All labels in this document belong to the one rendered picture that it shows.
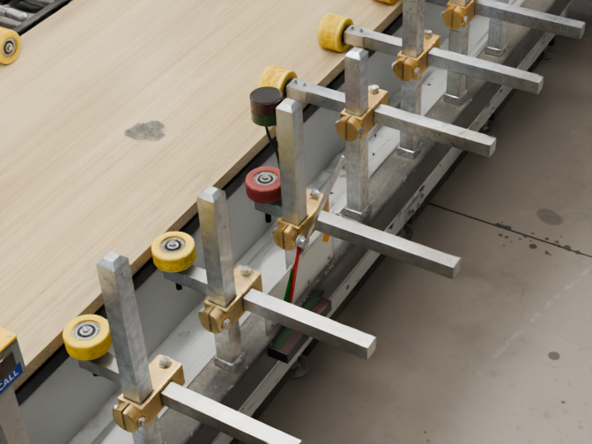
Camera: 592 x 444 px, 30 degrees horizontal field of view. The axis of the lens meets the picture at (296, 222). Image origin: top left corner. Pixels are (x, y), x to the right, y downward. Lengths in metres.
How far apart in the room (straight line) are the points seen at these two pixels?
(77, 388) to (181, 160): 0.51
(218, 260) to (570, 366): 1.43
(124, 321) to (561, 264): 1.91
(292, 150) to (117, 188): 0.39
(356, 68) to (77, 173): 0.60
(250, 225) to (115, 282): 0.82
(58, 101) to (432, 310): 1.28
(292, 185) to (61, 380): 0.55
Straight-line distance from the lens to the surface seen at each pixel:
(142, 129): 2.35
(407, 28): 2.39
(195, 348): 2.25
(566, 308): 3.24
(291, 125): 1.98
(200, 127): 2.35
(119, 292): 1.67
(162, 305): 2.22
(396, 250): 2.09
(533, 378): 3.04
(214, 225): 1.85
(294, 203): 2.09
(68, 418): 2.11
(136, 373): 1.79
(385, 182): 2.49
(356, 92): 2.20
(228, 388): 2.06
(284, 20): 2.70
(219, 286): 1.94
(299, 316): 1.96
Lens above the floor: 2.24
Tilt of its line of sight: 40 degrees down
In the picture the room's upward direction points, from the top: 3 degrees counter-clockwise
